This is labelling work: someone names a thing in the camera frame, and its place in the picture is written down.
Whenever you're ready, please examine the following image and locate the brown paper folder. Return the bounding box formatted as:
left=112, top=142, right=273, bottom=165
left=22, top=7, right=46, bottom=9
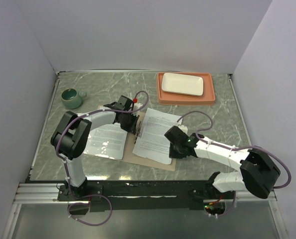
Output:
left=119, top=113, right=176, bottom=171

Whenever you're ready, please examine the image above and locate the printed paper sheet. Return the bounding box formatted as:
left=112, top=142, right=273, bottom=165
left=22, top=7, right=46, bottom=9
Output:
left=83, top=123, right=128, bottom=160
left=133, top=108, right=182, bottom=165

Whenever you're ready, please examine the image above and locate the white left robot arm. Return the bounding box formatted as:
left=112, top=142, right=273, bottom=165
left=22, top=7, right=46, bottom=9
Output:
left=50, top=96, right=146, bottom=200

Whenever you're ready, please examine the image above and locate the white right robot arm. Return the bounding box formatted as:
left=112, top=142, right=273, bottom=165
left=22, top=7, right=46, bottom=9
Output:
left=164, top=126, right=281, bottom=199

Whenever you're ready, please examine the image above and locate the metal folder clip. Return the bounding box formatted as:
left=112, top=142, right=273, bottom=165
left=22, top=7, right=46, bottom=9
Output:
left=134, top=120, right=142, bottom=144

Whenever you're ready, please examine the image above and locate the terracotta rectangular tray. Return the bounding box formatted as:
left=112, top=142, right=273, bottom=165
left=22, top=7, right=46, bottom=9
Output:
left=156, top=72, right=216, bottom=106

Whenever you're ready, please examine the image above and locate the green ceramic cup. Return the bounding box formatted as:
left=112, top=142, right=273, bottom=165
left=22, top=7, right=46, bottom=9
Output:
left=61, top=88, right=88, bottom=110

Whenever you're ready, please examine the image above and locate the white rectangular plate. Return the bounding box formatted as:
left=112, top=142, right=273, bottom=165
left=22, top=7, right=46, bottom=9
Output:
left=161, top=73, right=204, bottom=96

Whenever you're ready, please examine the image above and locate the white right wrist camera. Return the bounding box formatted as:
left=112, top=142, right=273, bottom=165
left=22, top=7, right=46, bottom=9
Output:
left=177, top=124, right=188, bottom=134

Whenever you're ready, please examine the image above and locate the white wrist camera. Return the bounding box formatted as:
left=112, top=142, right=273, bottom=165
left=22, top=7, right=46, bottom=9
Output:
left=177, top=124, right=188, bottom=134
left=132, top=98, right=143, bottom=115

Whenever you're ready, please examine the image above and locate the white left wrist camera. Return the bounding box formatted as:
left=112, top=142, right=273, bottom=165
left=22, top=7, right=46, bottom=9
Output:
left=132, top=98, right=143, bottom=115

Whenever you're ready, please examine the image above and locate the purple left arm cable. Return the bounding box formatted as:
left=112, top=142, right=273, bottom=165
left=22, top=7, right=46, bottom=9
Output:
left=55, top=90, right=150, bottom=190

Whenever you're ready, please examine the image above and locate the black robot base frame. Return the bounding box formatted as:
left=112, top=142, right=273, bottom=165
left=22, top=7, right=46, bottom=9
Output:
left=57, top=180, right=234, bottom=212

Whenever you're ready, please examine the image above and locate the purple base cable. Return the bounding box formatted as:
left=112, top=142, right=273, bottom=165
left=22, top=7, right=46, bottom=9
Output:
left=67, top=194, right=113, bottom=227

